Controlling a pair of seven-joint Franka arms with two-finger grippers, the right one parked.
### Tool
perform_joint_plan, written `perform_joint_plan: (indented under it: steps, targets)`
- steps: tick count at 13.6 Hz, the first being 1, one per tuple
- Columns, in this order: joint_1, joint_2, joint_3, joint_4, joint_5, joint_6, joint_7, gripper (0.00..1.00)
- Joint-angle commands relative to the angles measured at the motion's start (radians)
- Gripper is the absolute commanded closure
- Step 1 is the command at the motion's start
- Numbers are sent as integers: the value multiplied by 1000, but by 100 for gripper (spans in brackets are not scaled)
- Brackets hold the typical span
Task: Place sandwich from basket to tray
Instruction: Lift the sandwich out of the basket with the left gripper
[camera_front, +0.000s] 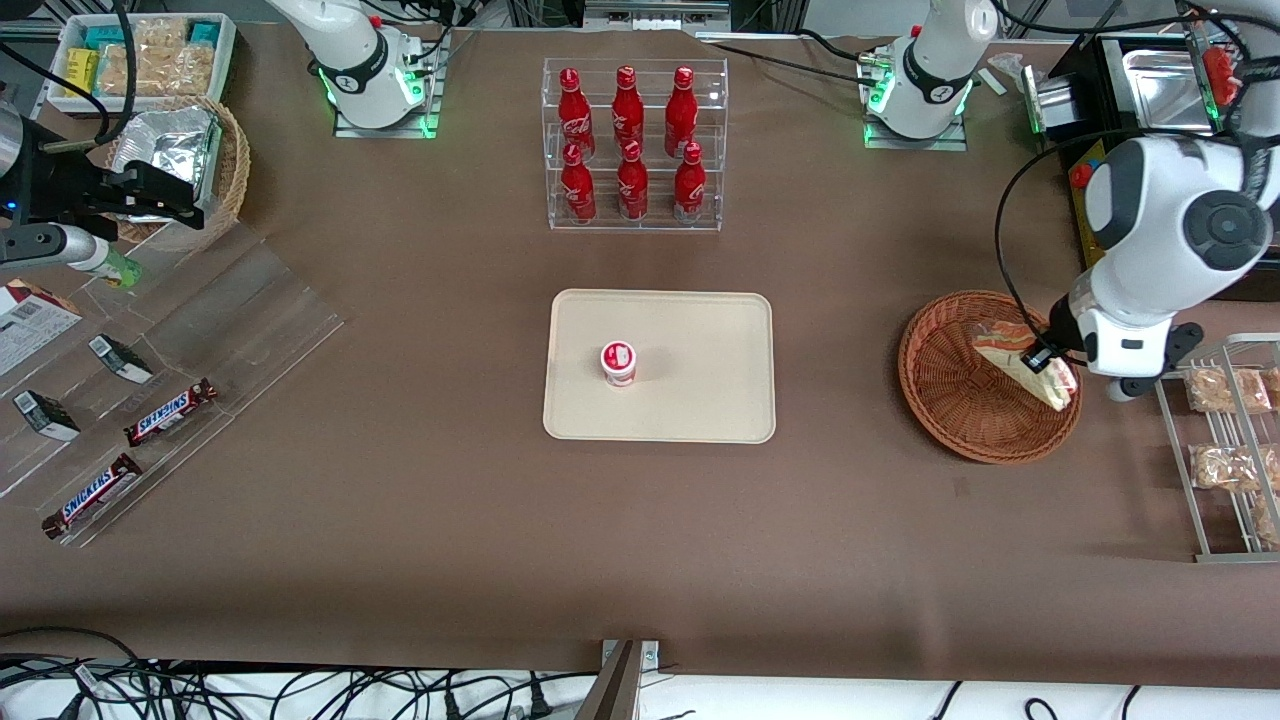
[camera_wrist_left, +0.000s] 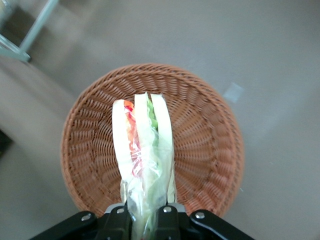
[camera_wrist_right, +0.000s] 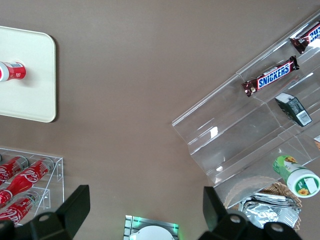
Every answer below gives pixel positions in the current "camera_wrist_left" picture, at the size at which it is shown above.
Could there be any brown wicker basket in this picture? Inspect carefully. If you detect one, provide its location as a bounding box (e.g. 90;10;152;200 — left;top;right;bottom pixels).
60;62;245;218

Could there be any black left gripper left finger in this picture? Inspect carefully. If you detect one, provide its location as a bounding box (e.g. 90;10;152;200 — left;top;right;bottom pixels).
29;202;133;240

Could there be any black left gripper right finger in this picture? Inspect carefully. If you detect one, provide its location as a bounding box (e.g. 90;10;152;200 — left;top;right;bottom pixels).
154;202;255;240

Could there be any sandwich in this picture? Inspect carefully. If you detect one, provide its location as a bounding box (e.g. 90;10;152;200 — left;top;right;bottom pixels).
111;91;178;240

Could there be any grey metal wire rack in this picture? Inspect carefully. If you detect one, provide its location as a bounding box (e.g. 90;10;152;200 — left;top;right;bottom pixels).
0;0;60;63

